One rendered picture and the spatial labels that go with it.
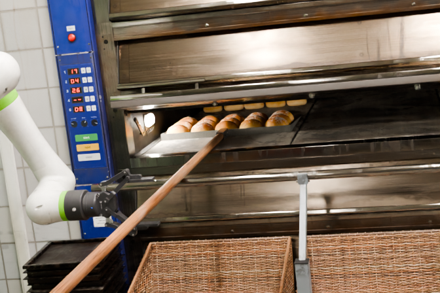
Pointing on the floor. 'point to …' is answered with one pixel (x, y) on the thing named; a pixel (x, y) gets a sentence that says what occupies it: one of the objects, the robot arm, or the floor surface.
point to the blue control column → (63, 6)
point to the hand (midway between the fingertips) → (152, 201)
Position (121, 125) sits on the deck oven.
